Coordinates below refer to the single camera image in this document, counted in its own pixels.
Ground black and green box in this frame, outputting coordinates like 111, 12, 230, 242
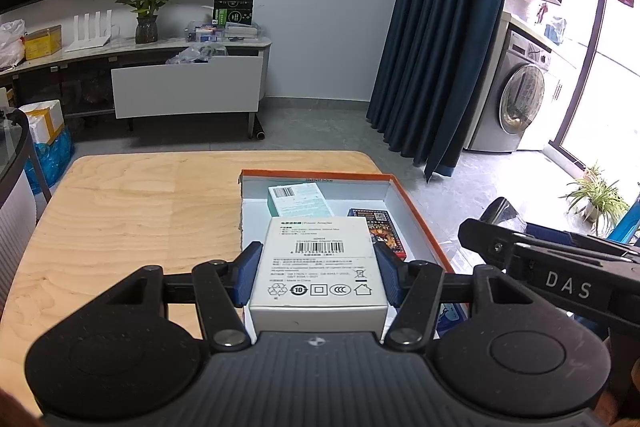
212, 0, 254, 28

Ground orange and white box lid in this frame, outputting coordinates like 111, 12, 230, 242
236, 169, 472, 340

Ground white router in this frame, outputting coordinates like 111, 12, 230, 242
65, 9, 113, 52

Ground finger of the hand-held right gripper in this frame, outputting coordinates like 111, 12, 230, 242
459, 218, 533, 280

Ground red colourful card box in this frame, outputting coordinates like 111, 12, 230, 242
347, 207, 408, 262

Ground teal carton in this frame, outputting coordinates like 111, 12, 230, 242
268, 183, 335, 220

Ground dark glossy curved object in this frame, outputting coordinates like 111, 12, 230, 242
481, 196, 527, 230

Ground blue plastic bag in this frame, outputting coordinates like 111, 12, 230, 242
22, 127, 76, 195

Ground blue plastic object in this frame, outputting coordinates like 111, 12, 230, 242
605, 199, 640, 248

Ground curved glass-top side table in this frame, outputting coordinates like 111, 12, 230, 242
0, 107, 53, 253

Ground silver washing machine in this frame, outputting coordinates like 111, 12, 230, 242
462, 12, 566, 154

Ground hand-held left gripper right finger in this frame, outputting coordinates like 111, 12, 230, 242
374, 241, 543, 352

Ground white plastic bag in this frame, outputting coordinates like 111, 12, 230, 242
0, 19, 27, 70

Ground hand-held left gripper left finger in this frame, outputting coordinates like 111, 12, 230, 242
97, 241, 264, 353

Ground white cardboard box yellow tape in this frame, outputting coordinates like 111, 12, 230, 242
19, 99, 66, 148

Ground dark blue curtain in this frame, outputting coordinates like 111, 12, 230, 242
366, 0, 521, 182

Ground television cabinet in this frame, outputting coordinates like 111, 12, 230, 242
0, 34, 273, 140

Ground white adapter carton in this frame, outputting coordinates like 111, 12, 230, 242
248, 216, 390, 343

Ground potted spider plant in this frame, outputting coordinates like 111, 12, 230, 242
565, 162, 631, 223

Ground blue tin box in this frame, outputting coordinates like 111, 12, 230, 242
436, 304, 471, 339

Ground plastic packets pile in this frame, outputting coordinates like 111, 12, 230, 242
166, 46, 228, 65

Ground clear plastic containers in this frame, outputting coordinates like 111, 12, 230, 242
187, 21, 261, 44

